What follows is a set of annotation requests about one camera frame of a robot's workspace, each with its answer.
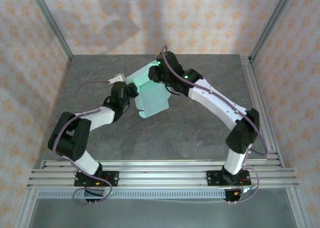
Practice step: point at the aluminium frame post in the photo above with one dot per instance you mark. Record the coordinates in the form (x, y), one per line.
(298, 208)
(25, 210)
(54, 25)
(271, 25)

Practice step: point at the light blue paper box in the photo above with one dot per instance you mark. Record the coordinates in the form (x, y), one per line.
(152, 100)

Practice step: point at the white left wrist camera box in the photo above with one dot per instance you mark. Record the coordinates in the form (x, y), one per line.
(117, 78)

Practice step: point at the aluminium side rail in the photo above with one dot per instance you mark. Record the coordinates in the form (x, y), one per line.
(251, 75)

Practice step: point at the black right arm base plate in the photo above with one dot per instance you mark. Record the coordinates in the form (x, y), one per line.
(212, 178)

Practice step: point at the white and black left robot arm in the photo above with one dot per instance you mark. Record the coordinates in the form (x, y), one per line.
(75, 143)

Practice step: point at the small green circuit board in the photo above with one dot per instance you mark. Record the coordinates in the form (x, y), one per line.
(250, 188)

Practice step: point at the black mounting bracket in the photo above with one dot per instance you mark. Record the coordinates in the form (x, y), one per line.
(231, 198)
(95, 200)

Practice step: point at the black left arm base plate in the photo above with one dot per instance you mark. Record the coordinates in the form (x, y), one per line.
(112, 178)

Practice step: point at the aluminium mounting rail beam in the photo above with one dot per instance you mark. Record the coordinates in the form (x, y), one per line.
(162, 175)

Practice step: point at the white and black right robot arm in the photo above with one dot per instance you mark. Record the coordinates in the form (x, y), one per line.
(217, 100)

